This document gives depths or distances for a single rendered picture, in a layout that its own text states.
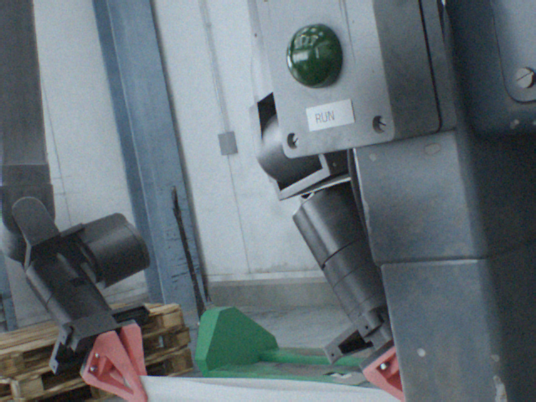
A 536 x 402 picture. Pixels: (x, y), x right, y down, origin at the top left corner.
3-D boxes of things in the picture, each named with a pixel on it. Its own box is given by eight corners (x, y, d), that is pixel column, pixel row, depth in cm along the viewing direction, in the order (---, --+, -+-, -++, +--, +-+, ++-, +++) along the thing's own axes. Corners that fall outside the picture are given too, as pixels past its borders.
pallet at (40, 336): (-61, 374, 639) (-65, 351, 638) (113, 323, 720) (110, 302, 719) (8, 380, 570) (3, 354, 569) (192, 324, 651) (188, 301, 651)
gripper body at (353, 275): (471, 300, 80) (420, 219, 83) (381, 332, 74) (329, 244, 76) (420, 338, 85) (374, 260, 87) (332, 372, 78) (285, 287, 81)
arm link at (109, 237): (2, 239, 120) (6, 204, 113) (91, 198, 125) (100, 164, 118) (54, 326, 117) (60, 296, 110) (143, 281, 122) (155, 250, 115)
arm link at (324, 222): (275, 218, 84) (302, 180, 80) (342, 196, 88) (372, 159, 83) (316, 291, 82) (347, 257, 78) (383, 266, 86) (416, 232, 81)
